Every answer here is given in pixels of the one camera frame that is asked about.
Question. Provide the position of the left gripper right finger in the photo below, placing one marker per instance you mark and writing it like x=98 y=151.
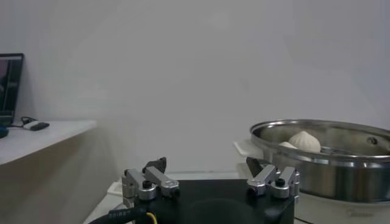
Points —
x=265 y=181

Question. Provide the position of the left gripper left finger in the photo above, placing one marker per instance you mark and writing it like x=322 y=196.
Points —
x=161 y=182

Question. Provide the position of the white steamed baozi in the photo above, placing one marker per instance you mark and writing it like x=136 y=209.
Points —
x=304 y=141
x=287 y=145

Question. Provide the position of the stainless steel steamer basket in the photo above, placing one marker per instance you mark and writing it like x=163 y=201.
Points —
x=350 y=179

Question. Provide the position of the white side table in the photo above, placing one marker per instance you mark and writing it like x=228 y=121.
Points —
x=45 y=138

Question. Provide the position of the small black white device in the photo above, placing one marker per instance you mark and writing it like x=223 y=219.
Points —
x=38 y=125

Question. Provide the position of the black laptop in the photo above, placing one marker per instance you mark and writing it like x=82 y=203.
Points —
x=9 y=88

